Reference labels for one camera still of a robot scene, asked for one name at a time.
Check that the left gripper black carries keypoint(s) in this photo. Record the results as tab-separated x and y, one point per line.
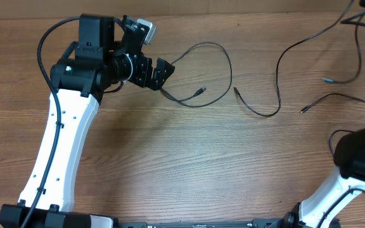
144	80

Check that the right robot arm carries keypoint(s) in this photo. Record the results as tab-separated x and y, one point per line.
345	183

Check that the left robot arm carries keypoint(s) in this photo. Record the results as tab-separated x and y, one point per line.
107	51

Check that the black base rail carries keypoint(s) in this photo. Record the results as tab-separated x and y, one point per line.
255	223

